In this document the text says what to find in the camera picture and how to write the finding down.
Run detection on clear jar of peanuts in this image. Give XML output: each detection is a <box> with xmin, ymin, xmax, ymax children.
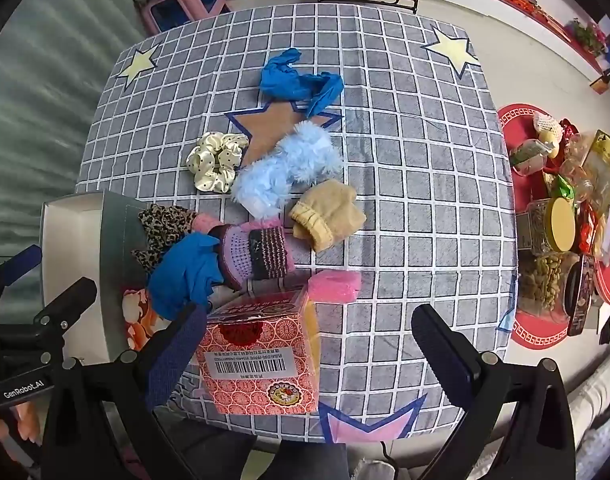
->
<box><xmin>517</xmin><ymin>252</ymin><xmax>583</xmax><ymax>318</ymax></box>

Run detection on fluffy light blue sock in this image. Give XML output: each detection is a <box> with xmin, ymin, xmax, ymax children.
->
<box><xmin>231</xmin><ymin>121</ymin><xmax>345</xmax><ymax>218</ymax></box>

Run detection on black package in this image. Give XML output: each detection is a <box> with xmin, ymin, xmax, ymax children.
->
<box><xmin>565</xmin><ymin>255</ymin><xmax>598</xmax><ymax>337</ymax></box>

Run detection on red wall ledge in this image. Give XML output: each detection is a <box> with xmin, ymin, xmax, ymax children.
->
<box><xmin>410</xmin><ymin>0</ymin><xmax>610</xmax><ymax>76</ymax></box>

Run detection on cream polka dot scrunchie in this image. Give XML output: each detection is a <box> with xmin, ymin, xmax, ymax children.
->
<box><xmin>186</xmin><ymin>131</ymin><xmax>250</xmax><ymax>194</ymax></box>

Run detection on orange floral printed cloth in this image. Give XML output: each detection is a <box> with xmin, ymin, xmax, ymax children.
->
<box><xmin>121</xmin><ymin>287</ymin><xmax>161</xmax><ymax>351</ymax></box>

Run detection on red patterned cardboard box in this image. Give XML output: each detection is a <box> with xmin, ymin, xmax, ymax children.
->
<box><xmin>195</xmin><ymin>287</ymin><xmax>321</xmax><ymax>416</ymax></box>

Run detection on potted plant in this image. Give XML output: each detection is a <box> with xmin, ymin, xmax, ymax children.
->
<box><xmin>567</xmin><ymin>17</ymin><xmax>608</xmax><ymax>56</ymax></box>

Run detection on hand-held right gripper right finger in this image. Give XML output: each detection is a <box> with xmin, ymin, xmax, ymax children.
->
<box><xmin>411</xmin><ymin>303</ymin><xmax>578</xmax><ymax>480</ymax></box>

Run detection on fruit in foam net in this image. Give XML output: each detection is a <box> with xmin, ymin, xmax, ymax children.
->
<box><xmin>532</xmin><ymin>112</ymin><xmax>560</xmax><ymax>146</ymax></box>

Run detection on blue cloth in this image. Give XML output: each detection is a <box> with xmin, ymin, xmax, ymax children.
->
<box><xmin>259</xmin><ymin>48</ymin><xmax>345</xmax><ymax>118</ymax></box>
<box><xmin>148</xmin><ymin>232</ymin><xmax>226</xmax><ymax>321</ymax></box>

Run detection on leopard print scrunchie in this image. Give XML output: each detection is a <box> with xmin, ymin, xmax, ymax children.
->
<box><xmin>131</xmin><ymin>204</ymin><xmax>198</xmax><ymax>273</ymax></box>

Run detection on red round mat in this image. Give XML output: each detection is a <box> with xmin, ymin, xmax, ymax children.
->
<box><xmin>512</xmin><ymin>305</ymin><xmax>580</xmax><ymax>352</ymax></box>
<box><xmin>497</xmin><ymin>104</ymin><xmax>580</xmax><ymax>221</ymax></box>

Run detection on pink striped knit hat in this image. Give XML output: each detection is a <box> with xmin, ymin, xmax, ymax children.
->
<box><xmin>207</xmin><ymin>217</ymin><xmax>296</xmax><ymax>291</ymax></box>

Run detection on pink sponge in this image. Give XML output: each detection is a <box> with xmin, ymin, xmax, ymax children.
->
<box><xmin>307</xmin><ymin>270</ymin><xmax>362</xmax><ymax>306</ymax></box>
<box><xmin>190</xmin><ymin>212</ymin><xmax>226</xmax><ymax>236</ymax></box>

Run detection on person's dark trousers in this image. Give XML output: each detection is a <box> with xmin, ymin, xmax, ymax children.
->
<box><xmin>255</xmin><ymin>440</ymin><xmax>351</xmax><ymax>480</ymax></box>

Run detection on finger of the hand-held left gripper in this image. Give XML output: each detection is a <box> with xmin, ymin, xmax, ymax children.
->
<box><xmin>35</xmin><ymin>276</ymin><xmax>99</xmax><ymax>331</ymax></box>
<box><xmin>0</xmin><ymin>244</ymin><xmax>44</xmax><ymax>287</ymax></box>

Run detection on white storage box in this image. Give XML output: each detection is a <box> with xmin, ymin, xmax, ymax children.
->
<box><xmin>38</xmin><ymin>190</ymin><xmax>153</xmax><ymax>361</ymax></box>

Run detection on grey checked star tablecloth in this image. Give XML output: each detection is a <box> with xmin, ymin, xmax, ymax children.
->
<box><xmin>75</xmin><ymin>2</ymin><xmax>518</xmax><ymax>443</ymax></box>

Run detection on black cable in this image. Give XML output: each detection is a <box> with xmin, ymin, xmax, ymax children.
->
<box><xmin>380</xmin><ymin>440</ymin><xmax>401</xmax><ymax>480</ymax></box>

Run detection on beige knit sock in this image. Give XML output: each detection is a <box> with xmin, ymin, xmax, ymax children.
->
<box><xmin>288</xmin><ymin>180</ymin><xmax>367</xmax><ymax>253</ymax></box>

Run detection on green snack packet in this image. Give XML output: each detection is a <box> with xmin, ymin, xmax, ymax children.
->
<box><xmin>552</xmin><ymin>175</ymin><xmax>578</xmax><ymax>201</ymax></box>

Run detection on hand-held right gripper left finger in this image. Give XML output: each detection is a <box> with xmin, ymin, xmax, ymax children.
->
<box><xmin>40</xmin><ymin>302</ymin><xmax>251</xmax><ymax>480</ymax></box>

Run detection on small clear jar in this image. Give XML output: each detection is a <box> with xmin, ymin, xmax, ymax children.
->
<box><xmin>509</xmin><ymin>140</ymin><xmax>558</xmax><ymax>177</ymax></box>

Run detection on clear jar yellow lid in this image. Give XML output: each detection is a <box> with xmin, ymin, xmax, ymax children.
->
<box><xmin>515</xmin><ymin>197</ymin><xmax>578</xmax><ymax>256</ymax></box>

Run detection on yellow snack package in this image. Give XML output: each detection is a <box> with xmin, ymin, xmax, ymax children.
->
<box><xmin>582</xmin><ymin>130</ymin><xmax>610</xmax><ymax>216</ymax></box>

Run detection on person's left hand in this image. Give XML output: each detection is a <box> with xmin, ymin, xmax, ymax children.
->
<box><xmin>0</xmin><ymin>402</ymin><xmax>42</xmax><ymax>453</ymax></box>

